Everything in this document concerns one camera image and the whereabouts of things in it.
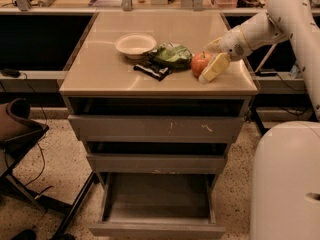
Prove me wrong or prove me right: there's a plastic water bottle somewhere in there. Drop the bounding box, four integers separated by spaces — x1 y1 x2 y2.
289 63 301 79

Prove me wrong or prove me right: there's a black snack wrapper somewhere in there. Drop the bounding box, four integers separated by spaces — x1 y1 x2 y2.
133 61 170 81

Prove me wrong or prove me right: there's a white stick with black base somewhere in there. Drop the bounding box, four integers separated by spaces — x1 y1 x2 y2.
253 43 278 78

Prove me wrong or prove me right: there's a grey drawer cabinet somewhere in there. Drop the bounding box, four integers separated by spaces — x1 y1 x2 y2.
60 10 258 117

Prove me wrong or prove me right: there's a grey bottom drawer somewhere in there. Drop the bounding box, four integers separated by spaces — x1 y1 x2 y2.
89 173 225 240

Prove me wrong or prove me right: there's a red apple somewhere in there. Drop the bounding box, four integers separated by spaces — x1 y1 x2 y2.
191 52 212 77

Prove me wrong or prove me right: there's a green chip bag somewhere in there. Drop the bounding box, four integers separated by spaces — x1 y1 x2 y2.
148 43 193 70

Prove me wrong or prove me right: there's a grey top drawer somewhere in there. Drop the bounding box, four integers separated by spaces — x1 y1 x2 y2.
68 115 243 143

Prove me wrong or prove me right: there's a black device on ledge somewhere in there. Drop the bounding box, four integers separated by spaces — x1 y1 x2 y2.
0 68 21 78

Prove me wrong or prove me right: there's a brown office chair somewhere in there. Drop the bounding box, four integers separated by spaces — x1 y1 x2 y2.
0 98 96 240

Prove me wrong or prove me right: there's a grey drawer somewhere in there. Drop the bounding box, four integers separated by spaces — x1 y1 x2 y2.
68 115 243 143
89 173 225 240
87 153 226 174

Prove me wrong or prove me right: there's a grey middle drawer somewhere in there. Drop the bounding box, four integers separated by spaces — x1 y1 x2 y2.
87 153 226 174

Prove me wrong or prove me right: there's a white paper bowl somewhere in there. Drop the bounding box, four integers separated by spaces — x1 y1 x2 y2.
114 33 157 59

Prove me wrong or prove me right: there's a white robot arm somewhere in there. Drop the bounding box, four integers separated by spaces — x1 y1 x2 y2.
199 0 320 240

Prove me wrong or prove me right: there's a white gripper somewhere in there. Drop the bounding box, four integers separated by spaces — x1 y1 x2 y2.
198 26 252 84

